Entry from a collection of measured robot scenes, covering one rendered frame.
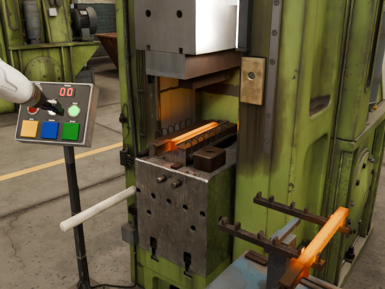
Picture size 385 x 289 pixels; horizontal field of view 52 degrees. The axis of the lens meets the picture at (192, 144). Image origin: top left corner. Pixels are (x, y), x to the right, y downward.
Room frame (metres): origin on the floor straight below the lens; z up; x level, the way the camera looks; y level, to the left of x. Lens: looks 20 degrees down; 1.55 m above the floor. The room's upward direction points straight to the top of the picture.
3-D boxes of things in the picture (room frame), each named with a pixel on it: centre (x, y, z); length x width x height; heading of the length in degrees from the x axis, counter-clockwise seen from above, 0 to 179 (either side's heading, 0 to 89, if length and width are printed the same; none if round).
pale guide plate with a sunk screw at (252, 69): (1.46, -0.22, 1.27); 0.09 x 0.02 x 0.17; 54
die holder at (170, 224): (1.69, -0.07, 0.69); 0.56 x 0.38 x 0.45; 144
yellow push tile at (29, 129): (1.70, 0.73, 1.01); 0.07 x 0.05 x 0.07; 79
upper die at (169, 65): (1.71, -0.01, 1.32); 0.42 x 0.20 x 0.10; 144
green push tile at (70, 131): (1.66, 0.54, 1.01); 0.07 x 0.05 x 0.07; 79
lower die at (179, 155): (1.71, -0.01, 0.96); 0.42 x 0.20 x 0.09; 144
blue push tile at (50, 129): (1.68, 0.64, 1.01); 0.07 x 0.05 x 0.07; 79
